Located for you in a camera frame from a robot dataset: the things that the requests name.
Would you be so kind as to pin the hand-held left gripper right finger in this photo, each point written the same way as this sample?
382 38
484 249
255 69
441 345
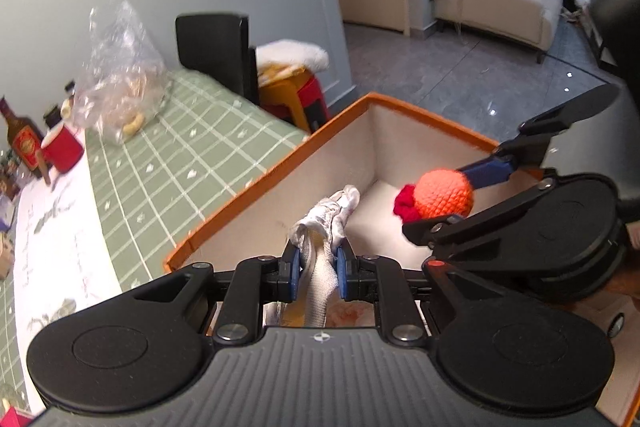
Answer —
342 274

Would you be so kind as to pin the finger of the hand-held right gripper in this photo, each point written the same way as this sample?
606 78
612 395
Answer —
487 172
440 231

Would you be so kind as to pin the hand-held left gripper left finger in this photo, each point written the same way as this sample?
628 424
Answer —
295 274

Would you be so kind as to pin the orange crochet fruit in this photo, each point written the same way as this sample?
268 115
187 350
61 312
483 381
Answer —
445 197

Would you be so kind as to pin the orange cardboard box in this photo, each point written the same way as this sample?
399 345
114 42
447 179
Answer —
250 217

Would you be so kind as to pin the beige sofa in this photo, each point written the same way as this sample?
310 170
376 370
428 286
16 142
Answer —
500 12

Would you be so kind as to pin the green checked tablecloth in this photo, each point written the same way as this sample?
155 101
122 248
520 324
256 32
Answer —
175 157

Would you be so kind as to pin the red plastic stool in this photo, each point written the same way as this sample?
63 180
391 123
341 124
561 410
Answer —
312 99

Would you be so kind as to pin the yellow plastic stool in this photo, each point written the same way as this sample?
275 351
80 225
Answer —
280 97

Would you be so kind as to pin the white fluffy seat cushion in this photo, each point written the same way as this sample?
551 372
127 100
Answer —
292 54

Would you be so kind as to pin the white printed table runner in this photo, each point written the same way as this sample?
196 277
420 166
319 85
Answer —
60 232

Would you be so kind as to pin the black chair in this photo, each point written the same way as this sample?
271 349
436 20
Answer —
210 42

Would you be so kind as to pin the clear plastic bag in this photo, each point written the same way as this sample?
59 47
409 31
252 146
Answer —
120 77

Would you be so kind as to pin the red mug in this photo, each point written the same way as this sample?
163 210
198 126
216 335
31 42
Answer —
62 149

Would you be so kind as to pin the dark glass jar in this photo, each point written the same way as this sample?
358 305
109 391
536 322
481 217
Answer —
51 117

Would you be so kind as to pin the brown liquor bottle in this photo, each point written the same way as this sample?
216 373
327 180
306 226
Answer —
25 142

